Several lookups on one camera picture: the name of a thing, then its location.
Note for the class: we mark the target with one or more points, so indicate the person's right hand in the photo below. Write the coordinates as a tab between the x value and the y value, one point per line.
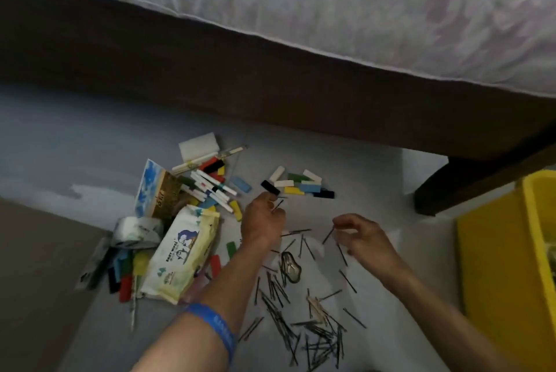
369	245

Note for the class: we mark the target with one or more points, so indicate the person's left hand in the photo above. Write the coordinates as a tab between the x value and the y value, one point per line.
260	224

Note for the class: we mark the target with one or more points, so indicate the person's right thumb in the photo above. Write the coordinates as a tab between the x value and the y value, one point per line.
345	235

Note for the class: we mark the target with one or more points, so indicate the person's left fingers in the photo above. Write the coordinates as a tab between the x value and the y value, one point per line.
269	201

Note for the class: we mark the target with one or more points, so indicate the thin black stick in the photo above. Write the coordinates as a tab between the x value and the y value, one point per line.
279	204
328	236

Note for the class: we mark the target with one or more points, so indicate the person's left forearm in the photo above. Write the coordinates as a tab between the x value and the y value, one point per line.
217	302

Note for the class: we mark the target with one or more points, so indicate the person's right forearm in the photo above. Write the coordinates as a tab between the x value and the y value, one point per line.
438	324

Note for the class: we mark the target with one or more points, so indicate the light blue domino block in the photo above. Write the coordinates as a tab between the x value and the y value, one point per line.
241	184

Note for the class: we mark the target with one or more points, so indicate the yellow domino block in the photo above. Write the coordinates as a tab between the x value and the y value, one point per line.
236	210

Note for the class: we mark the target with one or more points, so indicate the row of coloured domino blocks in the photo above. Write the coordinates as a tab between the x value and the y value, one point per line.
299	185

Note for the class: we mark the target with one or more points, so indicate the pile of white marker pens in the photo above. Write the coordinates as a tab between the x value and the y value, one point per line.
210	189

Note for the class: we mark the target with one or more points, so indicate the green domino block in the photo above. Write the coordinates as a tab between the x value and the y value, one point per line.
231	249

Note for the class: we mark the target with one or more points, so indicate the metal hair clip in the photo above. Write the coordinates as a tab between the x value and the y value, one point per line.
290	267

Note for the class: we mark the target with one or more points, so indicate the red and black domino blocks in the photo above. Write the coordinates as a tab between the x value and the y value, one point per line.
213	166

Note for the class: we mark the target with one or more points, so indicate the long white paper-wrapped sticks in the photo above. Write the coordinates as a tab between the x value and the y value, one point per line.
204	160

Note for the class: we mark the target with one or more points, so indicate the bundle of pale wooden sticks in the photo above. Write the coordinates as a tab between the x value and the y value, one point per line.
318	307

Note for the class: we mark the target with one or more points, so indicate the red domino block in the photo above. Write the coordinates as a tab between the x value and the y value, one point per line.
215	266

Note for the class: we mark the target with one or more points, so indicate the white foam sponge block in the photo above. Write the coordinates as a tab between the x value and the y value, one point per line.
199	146

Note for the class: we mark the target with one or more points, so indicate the pile of thin black sticks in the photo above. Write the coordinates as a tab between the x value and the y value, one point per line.
299	324

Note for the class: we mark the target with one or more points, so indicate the white wet wipes pack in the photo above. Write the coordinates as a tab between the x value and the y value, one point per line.
180	254

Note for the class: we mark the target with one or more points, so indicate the blue and gold card box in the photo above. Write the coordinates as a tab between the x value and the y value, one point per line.
158	193

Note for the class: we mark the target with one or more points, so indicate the blue rubber wristband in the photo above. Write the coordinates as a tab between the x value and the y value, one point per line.
215	324

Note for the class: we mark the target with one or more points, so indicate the clear tape roll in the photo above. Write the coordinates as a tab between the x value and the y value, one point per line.
137	232

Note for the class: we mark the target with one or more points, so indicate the dark brown bed leg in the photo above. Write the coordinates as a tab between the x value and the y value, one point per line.
473	180

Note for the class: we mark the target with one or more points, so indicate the pile of coloured domino blocks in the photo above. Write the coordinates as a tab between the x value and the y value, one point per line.
126	274

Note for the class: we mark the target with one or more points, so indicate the yellow plastic bin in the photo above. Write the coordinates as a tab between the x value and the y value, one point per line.
504	276

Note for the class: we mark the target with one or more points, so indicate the thin white stick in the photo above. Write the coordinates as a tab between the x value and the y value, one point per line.
133	308

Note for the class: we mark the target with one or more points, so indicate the white patterned mattress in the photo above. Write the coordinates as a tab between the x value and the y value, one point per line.
347	2

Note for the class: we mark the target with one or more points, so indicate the dark brown bed frame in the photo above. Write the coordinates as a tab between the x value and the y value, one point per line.
260	76

